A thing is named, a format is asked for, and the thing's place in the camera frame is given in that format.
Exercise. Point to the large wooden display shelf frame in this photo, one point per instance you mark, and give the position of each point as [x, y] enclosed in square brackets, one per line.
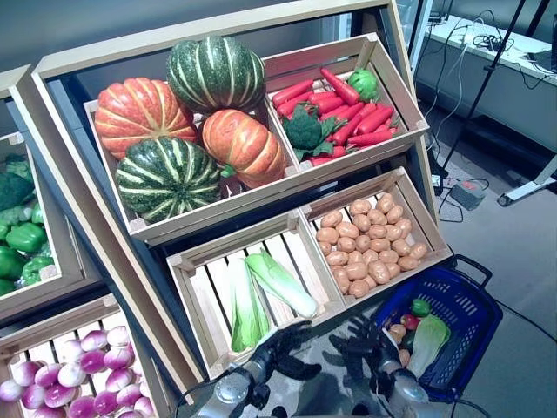
[87, 183]

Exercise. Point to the wooden crate with potatoes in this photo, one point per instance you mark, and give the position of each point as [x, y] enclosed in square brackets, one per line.
[426, 217]

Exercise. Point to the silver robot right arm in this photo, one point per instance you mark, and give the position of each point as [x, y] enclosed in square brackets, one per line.
[404, 392]

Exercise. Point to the orange carrot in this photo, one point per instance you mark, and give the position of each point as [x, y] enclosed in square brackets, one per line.
[333, 153]
[375, 119]
[370, 138]
[348, 111]
[294, 104]
[292, 92]
[326, 104]
[357, 119]
[339, 86]

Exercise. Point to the napa cabbage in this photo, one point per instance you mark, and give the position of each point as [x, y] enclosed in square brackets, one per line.
[283, 278]
[428, 344]
[246, 305]

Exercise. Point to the light green leafy vegetable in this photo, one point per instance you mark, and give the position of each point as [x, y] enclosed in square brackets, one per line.
[17, 165]

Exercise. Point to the wooden crate with napa cabbages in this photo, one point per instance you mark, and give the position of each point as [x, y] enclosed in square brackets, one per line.
[191, 261]

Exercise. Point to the wooden crate with carrots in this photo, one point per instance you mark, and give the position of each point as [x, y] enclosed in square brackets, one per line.
[391, 74]

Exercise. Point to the black tripod stand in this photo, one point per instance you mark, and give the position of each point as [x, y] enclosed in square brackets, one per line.
[487, 74]

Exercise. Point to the wooden crate with green peppers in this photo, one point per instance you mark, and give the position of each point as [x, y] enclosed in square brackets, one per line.
[26, 291]

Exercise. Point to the wooden crate with pumpkins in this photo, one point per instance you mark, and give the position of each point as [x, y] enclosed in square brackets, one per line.
[209, 213]

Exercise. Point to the white workbench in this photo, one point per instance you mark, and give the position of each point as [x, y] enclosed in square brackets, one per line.
[461, 87]

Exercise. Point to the flat green striped pumpkin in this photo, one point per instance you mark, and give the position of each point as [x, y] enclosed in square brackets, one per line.
[167, 178]

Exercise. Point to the white table leg with caster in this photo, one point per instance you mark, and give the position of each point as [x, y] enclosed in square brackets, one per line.
[535, 183]

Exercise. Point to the brown potato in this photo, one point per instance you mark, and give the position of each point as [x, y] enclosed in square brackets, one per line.
[356, 271]
[393, 270]
[388, 256]
[418, 251]
[380, 244]
[359, 288]
[360, 206]
[363, 243]
[385, 202]
[337, 258]
[377, 216]
[346, 244]
[397, 333]
[404, 357]
[327, 235]
[361, 222]
[404, 227]
[377, 231]
[400, 247]
[331, 219]
[341, 278]
[394, 214]
[379, 272]
[370, 256]
[393, 232]
[347, 230]
[355, 258]
[324, 248]
[409, 263]
[370, 282]

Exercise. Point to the grey power box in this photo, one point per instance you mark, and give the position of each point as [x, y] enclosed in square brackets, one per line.
[467, 193]

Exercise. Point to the purple white turnip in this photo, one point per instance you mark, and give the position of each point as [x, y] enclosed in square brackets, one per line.
[118, 358]
[118, 379]
[143, 406]
[94, 340]
[59, 394]
[128, 395]
[48, 374]
[118, 335]
[72, 347]
[11, 390]
[82, 407]
[92, 361]
[71, 375]
[105, 402]
[32, 396]
[25, 372]

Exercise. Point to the tall green striped pumpkin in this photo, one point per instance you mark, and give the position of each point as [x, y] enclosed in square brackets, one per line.
[216, 74]

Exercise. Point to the blue plastic shopping basket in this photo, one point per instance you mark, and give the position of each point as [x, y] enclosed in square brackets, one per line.
[470, 305]

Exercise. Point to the dark green cucumber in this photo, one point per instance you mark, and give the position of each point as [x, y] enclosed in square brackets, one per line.
[409, 339]

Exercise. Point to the oval orange pumpkin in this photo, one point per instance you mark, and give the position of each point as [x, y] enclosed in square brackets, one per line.
[243, 148]

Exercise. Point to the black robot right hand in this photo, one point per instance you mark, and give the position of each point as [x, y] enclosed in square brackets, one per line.
[365, 346]

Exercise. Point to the large round orange pumpkin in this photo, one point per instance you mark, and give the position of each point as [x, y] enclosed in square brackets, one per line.
[141, 115]

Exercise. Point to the dark green broccoli with leaves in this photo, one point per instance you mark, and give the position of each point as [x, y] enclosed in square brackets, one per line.
[304, 128]

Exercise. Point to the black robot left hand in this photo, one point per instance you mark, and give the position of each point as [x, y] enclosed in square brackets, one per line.
[287, 348]

